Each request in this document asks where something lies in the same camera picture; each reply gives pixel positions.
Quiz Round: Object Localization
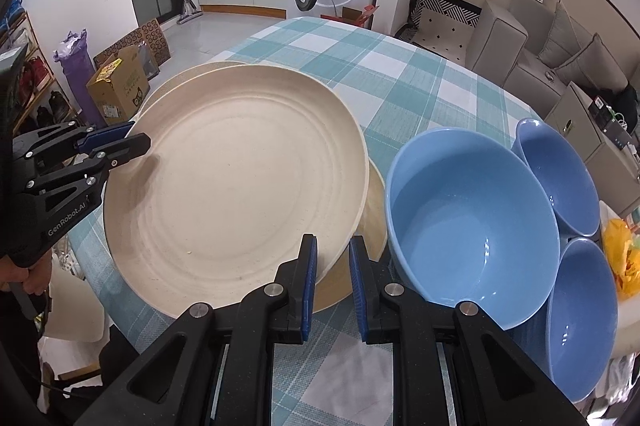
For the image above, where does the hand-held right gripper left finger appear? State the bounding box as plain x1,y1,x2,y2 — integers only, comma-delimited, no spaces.
75,233,319,426

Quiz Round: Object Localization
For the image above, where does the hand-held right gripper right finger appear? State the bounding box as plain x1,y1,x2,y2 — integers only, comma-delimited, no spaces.
349,234,588,426

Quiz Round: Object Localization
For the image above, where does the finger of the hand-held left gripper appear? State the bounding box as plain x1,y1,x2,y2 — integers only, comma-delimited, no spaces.
22,133,152,197
12,121,137,171

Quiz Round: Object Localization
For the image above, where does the tan plate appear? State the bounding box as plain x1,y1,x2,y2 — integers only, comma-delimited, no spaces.
310,156,388,314

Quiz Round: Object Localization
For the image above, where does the large beige plate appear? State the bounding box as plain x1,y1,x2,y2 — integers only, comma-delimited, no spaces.
135,60,251,117
102,64,370,317

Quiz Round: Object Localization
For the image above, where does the blue bowl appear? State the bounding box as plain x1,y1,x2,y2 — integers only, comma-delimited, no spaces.
385,128,561,332
510,118,601,239
545,237,620,404

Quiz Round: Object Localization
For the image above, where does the person's left hand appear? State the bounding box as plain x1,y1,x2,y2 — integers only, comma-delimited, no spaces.
0,251,53,297

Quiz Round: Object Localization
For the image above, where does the brown cardboard box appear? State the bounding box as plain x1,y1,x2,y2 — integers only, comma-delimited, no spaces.
86,44,151,127

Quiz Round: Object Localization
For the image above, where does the purple bag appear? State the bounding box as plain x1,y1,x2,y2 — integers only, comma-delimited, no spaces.
54,28,108,129

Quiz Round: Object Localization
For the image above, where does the wooden shoe rack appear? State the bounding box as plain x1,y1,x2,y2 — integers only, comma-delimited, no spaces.
0,0,81,141

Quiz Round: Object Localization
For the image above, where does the patterned flat cardboard box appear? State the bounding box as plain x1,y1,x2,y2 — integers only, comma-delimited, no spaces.
92,18,171,69

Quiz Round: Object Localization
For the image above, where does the teal checked tablecloth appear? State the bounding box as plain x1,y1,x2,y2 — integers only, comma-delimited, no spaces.
65,16,551,426

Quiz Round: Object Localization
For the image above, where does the yellow plastic bag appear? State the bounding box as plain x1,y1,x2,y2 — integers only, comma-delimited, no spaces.
587,216,640,301

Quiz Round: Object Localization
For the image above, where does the red box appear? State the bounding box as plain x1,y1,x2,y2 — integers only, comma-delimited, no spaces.
342,4,381,31

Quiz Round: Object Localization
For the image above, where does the black white patterned cushion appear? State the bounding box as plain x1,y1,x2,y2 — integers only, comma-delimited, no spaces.
395,0,483,69

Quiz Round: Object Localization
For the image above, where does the grey nightstand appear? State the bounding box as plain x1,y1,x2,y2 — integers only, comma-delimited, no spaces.
542,80,636,217

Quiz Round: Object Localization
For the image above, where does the grey sofa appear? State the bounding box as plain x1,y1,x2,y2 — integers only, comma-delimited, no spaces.
465,0,640,141

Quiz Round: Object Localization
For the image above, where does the black box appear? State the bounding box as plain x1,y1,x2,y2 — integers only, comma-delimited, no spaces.
587,96,636,151

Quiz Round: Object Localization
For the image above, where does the grey sofa cushion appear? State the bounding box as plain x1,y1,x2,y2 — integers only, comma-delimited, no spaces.
557,33,628,94
537,3,583,66

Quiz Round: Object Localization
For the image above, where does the black bag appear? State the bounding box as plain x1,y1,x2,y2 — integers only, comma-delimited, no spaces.
612,86,640,131

